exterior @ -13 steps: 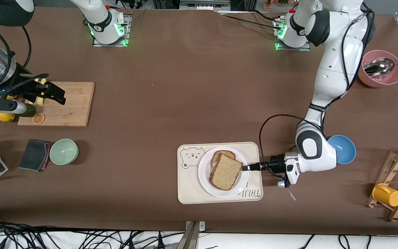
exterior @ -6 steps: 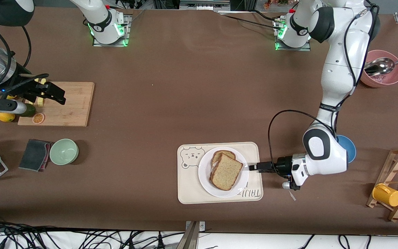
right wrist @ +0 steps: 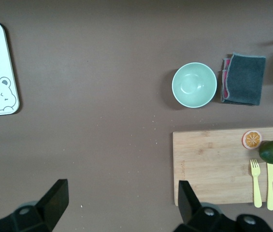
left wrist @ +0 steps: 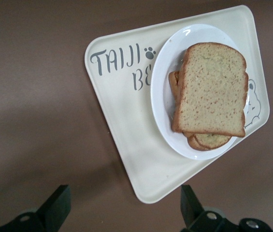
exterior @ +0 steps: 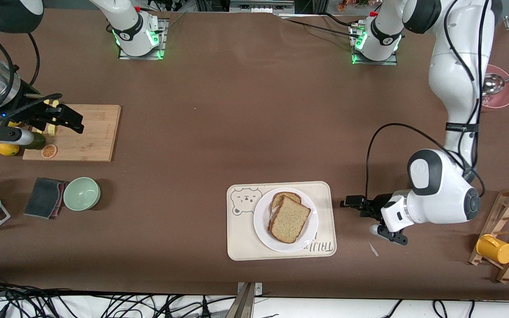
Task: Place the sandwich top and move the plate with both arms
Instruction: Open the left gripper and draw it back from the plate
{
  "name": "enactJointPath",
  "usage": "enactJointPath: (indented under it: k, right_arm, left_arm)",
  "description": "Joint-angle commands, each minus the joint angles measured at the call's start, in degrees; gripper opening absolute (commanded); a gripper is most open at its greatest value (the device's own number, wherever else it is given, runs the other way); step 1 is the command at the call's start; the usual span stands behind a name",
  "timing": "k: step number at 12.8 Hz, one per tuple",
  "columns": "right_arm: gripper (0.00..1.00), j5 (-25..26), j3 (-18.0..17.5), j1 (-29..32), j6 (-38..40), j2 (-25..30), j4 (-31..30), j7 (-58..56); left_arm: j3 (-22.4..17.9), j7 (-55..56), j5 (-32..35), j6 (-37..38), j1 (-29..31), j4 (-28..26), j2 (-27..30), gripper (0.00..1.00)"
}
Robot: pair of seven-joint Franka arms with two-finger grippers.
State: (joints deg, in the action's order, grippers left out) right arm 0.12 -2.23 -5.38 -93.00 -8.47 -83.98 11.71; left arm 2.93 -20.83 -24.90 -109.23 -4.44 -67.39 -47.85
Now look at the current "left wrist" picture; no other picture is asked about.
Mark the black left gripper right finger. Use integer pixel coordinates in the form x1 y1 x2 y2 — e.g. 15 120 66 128
180 184 273 232

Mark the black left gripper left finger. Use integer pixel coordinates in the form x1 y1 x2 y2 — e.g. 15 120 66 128
0 185 72 232

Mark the brown bread slice sandwich lid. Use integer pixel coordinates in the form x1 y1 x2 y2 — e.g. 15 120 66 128
171 42 248 138

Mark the white round plate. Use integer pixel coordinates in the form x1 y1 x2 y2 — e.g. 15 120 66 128
150 23 250 161

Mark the cream tray with bear print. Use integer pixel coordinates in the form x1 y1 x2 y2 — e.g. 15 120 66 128
84 4 271 204

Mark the brown table cover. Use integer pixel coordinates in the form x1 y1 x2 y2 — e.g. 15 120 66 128
0 0 273 232

